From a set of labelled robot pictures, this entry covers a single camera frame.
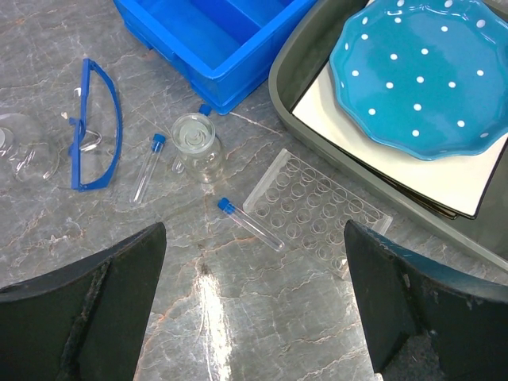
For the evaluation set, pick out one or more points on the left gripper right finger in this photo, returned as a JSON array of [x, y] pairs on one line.
[[402, 294]]

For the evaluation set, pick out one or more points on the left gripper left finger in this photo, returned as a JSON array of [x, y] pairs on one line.
[[86, 320]]

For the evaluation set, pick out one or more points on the glass flask with stopper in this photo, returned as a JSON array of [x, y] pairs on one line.
[[27, 150]]

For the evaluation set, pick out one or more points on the clear acrylic tube rack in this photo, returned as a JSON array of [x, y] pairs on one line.
[[308, 211]]

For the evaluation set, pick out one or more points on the white square plate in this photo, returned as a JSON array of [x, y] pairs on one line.
[[457, 183]]

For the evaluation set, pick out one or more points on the blue capped test tube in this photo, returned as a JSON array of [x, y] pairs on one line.
[[205, 110], [147, 168], [248, 223]]

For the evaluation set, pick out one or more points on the blue safety glasses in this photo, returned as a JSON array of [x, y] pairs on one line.
[[96, 145]]

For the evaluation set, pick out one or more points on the dark green tray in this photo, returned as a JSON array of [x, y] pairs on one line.
[[300, 59]]

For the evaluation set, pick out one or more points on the glass jar with lid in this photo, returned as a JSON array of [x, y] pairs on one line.
[[199, 151]]

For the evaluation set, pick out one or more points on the teal polka dot plate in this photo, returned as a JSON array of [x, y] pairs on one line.
[[428, 78]]

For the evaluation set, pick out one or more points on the blue divided storage bin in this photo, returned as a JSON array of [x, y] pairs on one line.
[[223, 48]]

